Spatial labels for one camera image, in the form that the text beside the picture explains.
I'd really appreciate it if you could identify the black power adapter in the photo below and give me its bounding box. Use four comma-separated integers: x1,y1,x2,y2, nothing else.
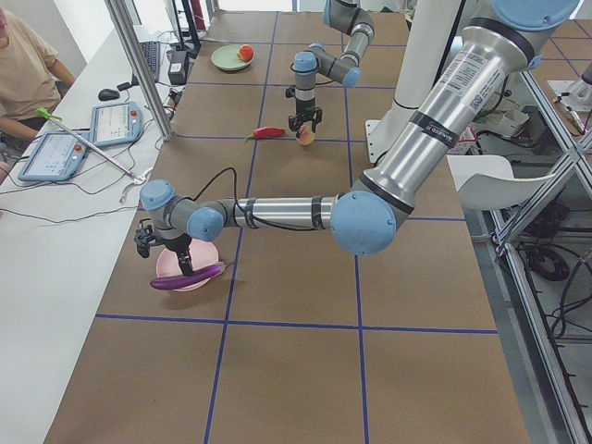
167,51,189,85

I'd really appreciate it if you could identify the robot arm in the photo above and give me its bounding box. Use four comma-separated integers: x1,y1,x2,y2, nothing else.
135,1,578,289
285,1,375,146

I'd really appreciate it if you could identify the red chili pepper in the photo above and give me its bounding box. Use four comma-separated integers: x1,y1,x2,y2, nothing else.
244,127,286,142

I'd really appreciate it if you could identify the teach pendant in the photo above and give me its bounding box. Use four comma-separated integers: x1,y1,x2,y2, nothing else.
18,131,87,182
90,102,142,147

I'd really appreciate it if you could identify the pink plate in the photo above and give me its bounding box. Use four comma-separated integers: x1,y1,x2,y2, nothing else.
155,238,220,293

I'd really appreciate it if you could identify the black computer mouse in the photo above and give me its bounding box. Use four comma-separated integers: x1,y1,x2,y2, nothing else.
97,89,120,102

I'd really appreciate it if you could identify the white chair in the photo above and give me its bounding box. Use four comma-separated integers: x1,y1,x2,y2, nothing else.
447,154,555,210

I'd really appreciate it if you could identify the green plate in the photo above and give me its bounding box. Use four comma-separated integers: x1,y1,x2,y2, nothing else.
211,44,254,72

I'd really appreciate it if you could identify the purple eggplant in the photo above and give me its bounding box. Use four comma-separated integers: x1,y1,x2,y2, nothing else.
150,262,234,290

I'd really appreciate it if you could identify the pink yellow peach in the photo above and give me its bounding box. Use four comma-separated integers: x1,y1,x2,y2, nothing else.
296,124,315,146

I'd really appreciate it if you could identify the black camera cable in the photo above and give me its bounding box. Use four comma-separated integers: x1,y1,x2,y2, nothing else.
193,166,325,231

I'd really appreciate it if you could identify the near teach pendant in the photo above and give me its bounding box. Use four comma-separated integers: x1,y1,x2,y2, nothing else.
18,131,87,182

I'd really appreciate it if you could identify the far teach pendant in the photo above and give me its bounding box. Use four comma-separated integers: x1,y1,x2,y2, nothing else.
90,102,142,147

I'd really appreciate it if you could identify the seated person beige shirt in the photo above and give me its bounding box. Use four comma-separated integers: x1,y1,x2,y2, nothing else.
0,6,78,154

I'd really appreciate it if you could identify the metal rod green clip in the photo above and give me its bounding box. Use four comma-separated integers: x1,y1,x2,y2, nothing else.
35,107,152,185

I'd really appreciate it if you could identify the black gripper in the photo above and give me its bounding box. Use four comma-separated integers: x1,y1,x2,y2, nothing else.
133,219,194,277
285,85,323,136

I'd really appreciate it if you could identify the aluminium frame post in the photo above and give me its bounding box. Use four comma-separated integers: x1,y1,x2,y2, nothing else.
105,0,173,142

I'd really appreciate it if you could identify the black keyboard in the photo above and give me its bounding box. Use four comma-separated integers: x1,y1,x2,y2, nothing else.
140,41,161,83

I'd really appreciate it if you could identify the red white plastic basket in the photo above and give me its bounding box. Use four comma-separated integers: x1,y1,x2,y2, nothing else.
447,120,477,155

